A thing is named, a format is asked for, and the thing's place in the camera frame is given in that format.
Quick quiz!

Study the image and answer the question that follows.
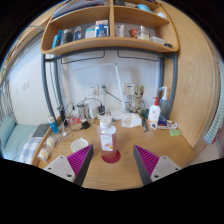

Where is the dark grey tablet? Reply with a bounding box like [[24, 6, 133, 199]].
[[32, 123, 51, 139]]

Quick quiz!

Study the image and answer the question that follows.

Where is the black power adapter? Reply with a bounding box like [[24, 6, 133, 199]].
[[80, 120, 91, 131]]

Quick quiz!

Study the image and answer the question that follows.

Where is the flat round red coaster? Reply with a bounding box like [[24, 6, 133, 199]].
[[101, 149, 122, 164]]

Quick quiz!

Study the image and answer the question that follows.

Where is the white lotion bottle red pump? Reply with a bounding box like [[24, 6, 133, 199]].
[[147, 96, 162, 125]]

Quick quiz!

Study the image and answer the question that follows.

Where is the black upright power strip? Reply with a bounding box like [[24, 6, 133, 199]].
[[57, 105, 67, 123]]

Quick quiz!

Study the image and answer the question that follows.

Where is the wooden shelf unit with items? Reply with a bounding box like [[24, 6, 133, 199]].
[[40, 0, 180, 56]]

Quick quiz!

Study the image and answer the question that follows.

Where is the small green sponge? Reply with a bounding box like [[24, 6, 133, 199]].
[[168, 128, 183, 137]]

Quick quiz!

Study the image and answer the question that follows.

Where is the white charger block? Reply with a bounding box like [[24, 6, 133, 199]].
[[89, 105, 100, 119]]

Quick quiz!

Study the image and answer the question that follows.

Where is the steel tumbler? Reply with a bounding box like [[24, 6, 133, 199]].
[[77, 102, 90, 123]]

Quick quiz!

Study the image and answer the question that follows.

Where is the bed with checked bedding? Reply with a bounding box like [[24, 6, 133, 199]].
[[0, 116, 43, 165]]

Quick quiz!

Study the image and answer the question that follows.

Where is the clear spray bottle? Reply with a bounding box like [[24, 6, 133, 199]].
[[158, 86, 170, 118]]

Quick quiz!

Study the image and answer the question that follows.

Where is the white plastic cup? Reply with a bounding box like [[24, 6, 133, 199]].
[[70, 137, 90, 154]]

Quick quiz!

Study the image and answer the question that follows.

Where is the wrapped round bun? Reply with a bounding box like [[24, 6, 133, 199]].
[[37, 148, 51, 163], [45, 136, 57, 149]]

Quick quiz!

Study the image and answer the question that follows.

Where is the clear bottle with red drink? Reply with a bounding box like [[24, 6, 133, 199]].
[[97, 116, 118, 160]]

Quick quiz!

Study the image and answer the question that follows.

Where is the blue tube bottle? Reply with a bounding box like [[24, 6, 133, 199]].
[[47, 115, 60, 135]]

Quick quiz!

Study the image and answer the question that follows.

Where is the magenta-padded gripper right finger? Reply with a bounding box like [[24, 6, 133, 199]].
[[132, 144, 183, 186]]

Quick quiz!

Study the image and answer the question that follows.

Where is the brown tree figurine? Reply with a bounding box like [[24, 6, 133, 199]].
[[128, 84, 146, 116]]

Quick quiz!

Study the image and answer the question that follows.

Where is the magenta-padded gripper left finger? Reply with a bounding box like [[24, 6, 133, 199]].
[[43, 144, 95, 187]]

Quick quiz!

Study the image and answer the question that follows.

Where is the white wall outlet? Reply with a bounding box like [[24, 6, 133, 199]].
[[88, 84, 100, 97], [123, 83, 136, 96], [100, 83, 112, 95]]

